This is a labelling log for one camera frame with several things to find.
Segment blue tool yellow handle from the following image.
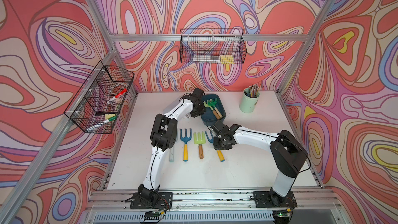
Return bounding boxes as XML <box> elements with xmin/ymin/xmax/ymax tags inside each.
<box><xmin>205</xmin><ymin>131</ymin><xmax>225</xmax><ymax>162</ymax></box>

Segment teal storage box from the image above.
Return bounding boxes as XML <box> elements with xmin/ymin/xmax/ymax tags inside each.
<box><xmin>201</xmin><ymin>93</ymin><xmax>226</xmax><ymax>127</ymax></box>

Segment dark blue rake yellow handle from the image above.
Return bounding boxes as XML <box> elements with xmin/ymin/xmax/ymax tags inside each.
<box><xmin>180</xmin><ymin>129</ymin><xmax>192</xmax><ymax>162</ymax></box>

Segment light blue rake white handle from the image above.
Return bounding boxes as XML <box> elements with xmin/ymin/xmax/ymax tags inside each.
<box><xmin>169</xmin><ymin>137</ymin><xmax>178</xmax><ymax>162</ymax></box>

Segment light green rake wooden handle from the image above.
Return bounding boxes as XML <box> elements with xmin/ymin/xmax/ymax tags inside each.
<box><xmin>203</xmin><ymin>100</ymin><xmax>221</xmax><ymax>120</ymax></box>

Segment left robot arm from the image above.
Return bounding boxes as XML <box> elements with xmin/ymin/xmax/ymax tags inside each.
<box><xmin>125</xmin><ymin>88</ymin><xmax>205</xmax><ymax>211</ymax></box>

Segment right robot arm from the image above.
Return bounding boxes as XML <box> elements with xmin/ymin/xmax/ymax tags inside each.
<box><xmin>210</xmin><ymin>121</ymin><xmax>309</xmax><ymax>207</ymax></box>

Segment translucent plastic case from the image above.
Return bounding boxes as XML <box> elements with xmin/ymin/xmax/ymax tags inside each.
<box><xmin>163</xmin><ymin>100</ymin><xmax>178</xmax><ymax>115</ymax></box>

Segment green pencil cup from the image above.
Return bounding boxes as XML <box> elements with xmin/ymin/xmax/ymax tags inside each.
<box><xmin>239</xmin><ymin>90</ymin><xmax>260</xmax><ymax>113</ymax></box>

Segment yellow eraser in basket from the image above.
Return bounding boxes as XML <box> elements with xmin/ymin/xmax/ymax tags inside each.
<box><xmin>220</xmin><ymin>55</ymin><xmax>235</xmax><ymax>64</ymax></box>

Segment pencils in cup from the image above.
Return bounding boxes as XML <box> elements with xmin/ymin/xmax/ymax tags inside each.
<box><xmin>245</xmin><ymin>84</ymin><xmax>259</xmax><ymax>98</ymax></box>

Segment red marker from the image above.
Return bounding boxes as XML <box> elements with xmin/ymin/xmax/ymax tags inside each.
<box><xmin>108</xmin><ymin>88</ymin><xmax>127</xmax><ymax>102</ymax></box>

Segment green white marker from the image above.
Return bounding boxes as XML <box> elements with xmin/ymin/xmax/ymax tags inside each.
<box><xmin>86</xmin><ymin>114</ymin><xmax>117</xmax><ymax>133</ymax></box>

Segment back wire basket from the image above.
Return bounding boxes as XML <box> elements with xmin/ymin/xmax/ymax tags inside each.
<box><xmin>179</xmin><ymin>27</ymin><xmax>247</xmax><ymax>64</ymax></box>

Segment wire basket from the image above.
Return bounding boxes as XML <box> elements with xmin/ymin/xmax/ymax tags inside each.
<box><xmin>179</xmin><ymin>27</ymin><xmax>247</xmax><ymax>64</ymax></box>
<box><xmin>64</xmin><ymin>61</ymin><xmax>135</xmax><ymax>134</ymax></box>

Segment left wire basket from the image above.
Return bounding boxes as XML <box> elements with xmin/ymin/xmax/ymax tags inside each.
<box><xmin>64</xmin><ymin>61</ymin><xmax>135</xmax><ymax>134</ymax></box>

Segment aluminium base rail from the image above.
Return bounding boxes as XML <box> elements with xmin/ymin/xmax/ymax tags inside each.
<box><xmin>80</xmin><ymin>188</ymin><xmax>350</xmax><ymax>224</ymax></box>

